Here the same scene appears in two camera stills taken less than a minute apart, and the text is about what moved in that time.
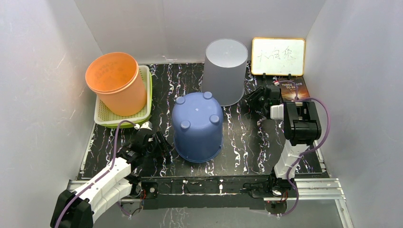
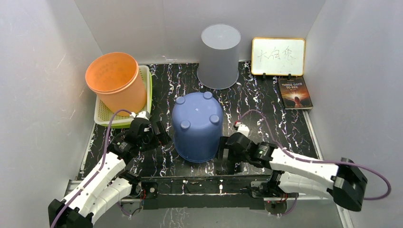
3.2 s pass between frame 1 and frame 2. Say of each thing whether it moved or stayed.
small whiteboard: stayed
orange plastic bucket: stayed
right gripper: moved
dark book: stayed
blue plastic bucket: stayed
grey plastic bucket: moved
